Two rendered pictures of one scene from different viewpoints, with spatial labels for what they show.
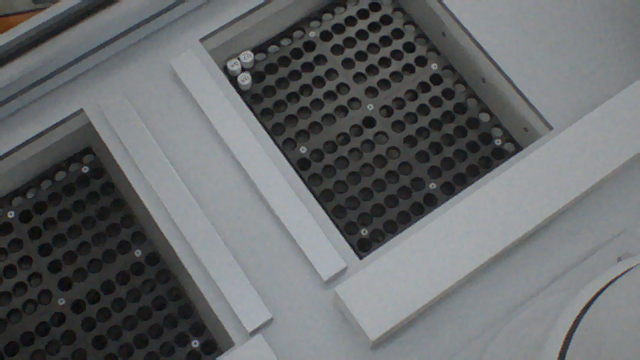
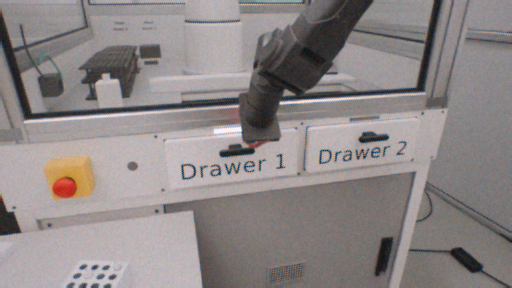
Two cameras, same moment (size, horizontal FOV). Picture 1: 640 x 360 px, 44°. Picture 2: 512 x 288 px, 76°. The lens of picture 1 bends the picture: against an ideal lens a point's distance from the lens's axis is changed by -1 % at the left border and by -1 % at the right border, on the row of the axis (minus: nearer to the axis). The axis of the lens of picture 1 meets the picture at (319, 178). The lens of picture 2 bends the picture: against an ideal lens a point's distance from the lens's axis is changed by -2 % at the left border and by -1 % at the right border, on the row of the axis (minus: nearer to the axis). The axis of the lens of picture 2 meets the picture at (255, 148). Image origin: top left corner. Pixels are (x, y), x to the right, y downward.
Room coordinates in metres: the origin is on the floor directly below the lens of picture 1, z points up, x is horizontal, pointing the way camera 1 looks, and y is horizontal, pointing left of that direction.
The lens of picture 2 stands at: (1.07, 0.35, 1.19)
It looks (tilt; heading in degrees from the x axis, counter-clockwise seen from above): 25 degrees down; 201
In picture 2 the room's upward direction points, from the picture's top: straight up
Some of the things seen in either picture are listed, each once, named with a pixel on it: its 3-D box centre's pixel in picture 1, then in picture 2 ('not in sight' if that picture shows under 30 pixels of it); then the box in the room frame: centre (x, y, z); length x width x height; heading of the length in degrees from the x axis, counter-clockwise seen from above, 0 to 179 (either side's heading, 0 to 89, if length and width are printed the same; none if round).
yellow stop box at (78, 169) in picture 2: not in sight; (70, 178); (0.69, -0.19, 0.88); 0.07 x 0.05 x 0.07; 125
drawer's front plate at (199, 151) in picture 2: not in sight; (234, 158); (0.48, 0.07, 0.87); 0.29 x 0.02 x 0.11; 125
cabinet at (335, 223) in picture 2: not in sight; (228, 209); (0.06, -0.16, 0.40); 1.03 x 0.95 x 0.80; 125
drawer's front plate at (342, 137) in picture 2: not in sight; (363, 144); (0.30, 0.33, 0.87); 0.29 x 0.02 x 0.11; 125
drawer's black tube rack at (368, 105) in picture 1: (368, 122); not in sight; (0.32, -0.05, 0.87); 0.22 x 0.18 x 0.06; 35
